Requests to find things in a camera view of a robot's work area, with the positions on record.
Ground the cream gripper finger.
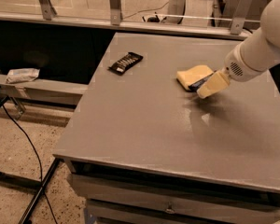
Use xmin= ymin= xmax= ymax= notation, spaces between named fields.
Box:
xmin=197 ymin=71 xmax=231 ymax=99

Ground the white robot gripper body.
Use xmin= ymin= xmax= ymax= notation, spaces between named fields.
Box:
xmin=224 ymin=43 xmax=262 ymax=82

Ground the dark blue rxbar wrapper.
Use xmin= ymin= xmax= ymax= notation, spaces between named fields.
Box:
xmin=189 ymin=74 xmax=212 ymax=92

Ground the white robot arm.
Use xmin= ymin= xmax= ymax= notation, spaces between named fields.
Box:
xmin=197 ymin=0 xmax=280 ymax=98

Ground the yellow sponge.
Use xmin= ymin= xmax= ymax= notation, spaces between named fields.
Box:
xmin=176 ymin=65 xmax=214 ymax=91

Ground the black snack bar wrapper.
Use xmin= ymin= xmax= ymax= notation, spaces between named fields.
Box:
xmin=108 ymin=52 xmax=143 ymax=75

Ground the crumpled white cloth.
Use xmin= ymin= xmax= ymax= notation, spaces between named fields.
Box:
xmin=6 ymin=68 xmax=39 ymax=84

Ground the black tripod leg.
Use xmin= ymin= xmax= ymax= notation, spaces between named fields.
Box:
xmin=18 ymin=159 xmax=60 ymax=224

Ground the metal bracket right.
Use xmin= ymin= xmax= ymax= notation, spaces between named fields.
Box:
xmin=231 ymin=0 xmax=253 ymax=35

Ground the metal bracket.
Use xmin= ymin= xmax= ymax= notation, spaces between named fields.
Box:
xmin=109 ymin=0 xmax=122 ymax=25
xmin=38 ymin=0 xmax=57 ymax=21
xmin=231 ymin=0 xmax=253 ymax=35

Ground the metal bracket middle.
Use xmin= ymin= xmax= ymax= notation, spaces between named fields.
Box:
xmin=109 ymin=0 xmax=122 ymax=25

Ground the grey drawer with handle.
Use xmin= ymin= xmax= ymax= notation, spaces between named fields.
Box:
xmin=68 ymin=174 xmax=280 ymax=224

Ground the metal bracket left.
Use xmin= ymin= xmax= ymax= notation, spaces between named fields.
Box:
xmin=38 ymin=0 xmax=57 ymax=21

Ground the black floor cable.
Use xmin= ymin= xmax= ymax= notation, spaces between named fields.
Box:
xmin=1 ymin=105 xmax=59 ymax=224

